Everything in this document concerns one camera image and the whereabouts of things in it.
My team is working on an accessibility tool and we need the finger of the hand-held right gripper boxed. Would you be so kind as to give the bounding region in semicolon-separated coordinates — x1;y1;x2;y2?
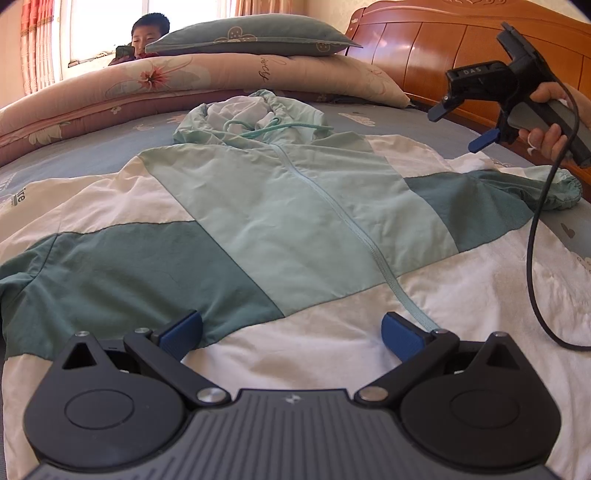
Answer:
427;95;462;122
468;128;502;154

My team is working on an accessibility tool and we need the pink floral quilt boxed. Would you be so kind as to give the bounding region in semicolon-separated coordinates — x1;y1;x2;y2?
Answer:
0;52;411;169

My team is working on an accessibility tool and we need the wooden bed headboard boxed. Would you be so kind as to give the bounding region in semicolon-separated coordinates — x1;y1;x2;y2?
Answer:
345;0;591;204

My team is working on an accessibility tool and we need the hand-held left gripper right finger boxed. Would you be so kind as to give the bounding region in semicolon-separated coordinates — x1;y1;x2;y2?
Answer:
355;311;532;407

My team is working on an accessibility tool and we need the person's right hand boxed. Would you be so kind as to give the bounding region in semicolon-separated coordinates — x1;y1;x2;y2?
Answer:
517;80;591;163

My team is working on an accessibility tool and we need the white and green hooded jacket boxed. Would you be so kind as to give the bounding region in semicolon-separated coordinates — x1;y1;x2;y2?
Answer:
0;89;591;480

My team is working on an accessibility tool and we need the teal floral pillow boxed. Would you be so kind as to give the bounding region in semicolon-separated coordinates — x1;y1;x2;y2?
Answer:
144;11;363;58

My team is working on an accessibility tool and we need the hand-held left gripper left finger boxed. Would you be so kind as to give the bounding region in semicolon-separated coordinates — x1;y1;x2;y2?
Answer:
62;310;232;407

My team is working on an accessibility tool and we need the bright window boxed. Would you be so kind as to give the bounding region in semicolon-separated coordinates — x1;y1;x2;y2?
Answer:
58;0;241;65

